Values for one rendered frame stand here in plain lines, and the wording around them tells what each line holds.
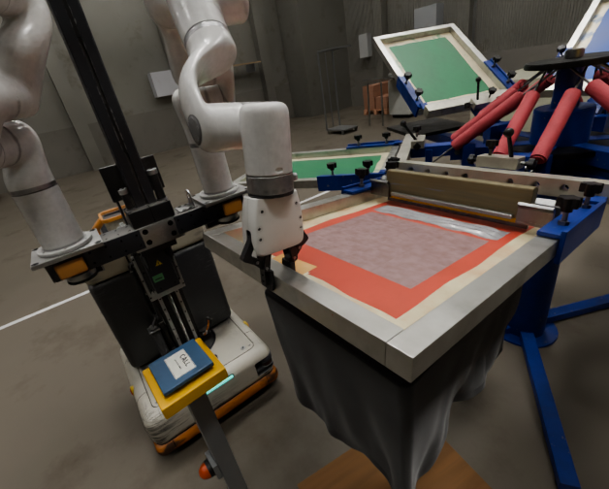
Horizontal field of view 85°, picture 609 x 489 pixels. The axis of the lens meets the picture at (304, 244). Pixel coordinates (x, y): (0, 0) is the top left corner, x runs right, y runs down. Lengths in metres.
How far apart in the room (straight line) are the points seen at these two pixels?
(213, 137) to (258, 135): 0.08
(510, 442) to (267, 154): 1.54
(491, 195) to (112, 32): 10.41
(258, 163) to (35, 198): 0.62
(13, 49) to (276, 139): 0.58
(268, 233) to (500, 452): 1.41
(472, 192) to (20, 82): 1.03
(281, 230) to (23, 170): 0.65
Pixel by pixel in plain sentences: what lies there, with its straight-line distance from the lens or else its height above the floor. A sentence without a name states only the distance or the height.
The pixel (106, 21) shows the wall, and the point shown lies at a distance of 10.88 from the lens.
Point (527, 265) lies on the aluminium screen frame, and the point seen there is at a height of 1.09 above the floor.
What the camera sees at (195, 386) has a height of 0.95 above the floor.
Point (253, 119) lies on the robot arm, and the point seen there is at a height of 1.39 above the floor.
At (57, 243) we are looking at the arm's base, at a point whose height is 1.16.
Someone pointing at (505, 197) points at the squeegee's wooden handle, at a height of 1.10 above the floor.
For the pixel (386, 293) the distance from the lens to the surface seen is 0.59.
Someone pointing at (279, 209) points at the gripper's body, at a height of 1.25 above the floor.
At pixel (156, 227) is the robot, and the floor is 1.11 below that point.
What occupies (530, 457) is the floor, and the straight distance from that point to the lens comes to 1.75.
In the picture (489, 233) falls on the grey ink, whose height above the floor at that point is 1.04.
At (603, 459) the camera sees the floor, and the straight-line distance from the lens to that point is 1.84.
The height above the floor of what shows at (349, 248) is 1.07.
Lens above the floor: 1.44
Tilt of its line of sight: 27 degrees down
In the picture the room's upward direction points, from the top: 10 degrees counter-clockwise
